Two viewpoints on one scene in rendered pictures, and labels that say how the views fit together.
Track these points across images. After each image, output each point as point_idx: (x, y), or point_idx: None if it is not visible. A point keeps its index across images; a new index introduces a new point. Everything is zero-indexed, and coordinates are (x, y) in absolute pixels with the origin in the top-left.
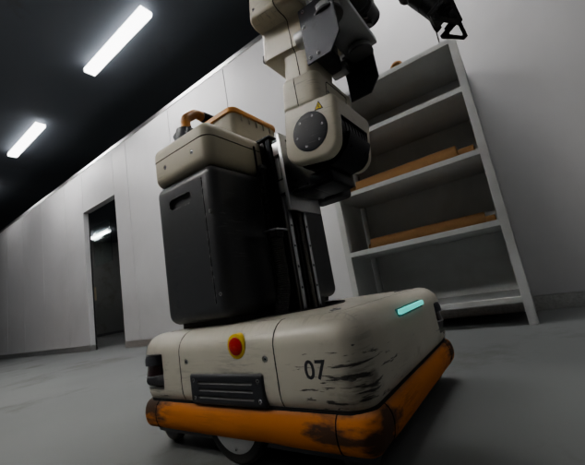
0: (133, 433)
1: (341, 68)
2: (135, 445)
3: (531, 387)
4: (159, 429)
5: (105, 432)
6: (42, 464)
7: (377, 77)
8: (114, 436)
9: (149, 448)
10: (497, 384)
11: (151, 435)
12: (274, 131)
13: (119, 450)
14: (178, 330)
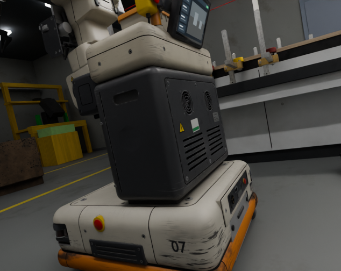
0: (297, 219)
1: (70, 40)
2: (273, 213)
3: (53, 259)
4: (279, 223)
5: (332, 218)
6: (315, 200)
7: (47, 52)
8: (308, 216)
9: (256, 213)
10: (59, 265)
11: (274, 219)
12: (119, 22)
13: (277, 211)
14: (227, 162)
